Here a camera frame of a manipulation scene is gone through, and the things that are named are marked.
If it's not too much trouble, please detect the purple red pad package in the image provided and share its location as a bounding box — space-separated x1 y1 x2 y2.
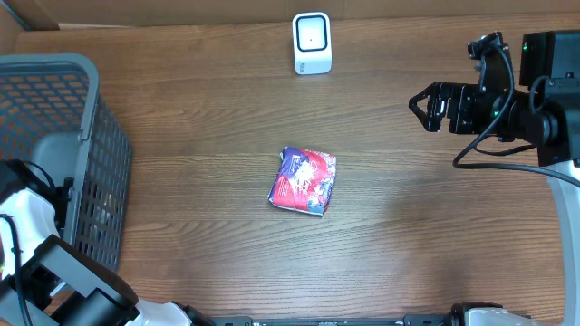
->
268 147 337 216

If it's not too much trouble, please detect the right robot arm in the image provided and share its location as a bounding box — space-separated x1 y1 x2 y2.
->
409 30 579 325

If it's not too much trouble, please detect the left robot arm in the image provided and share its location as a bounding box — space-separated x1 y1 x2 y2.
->
1 159 213 326

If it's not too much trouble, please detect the white barcode scanner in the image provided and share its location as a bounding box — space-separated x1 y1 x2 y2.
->
292 12 333 75

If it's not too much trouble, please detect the grey plastic basket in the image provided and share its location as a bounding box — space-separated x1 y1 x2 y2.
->
1 53 132 271

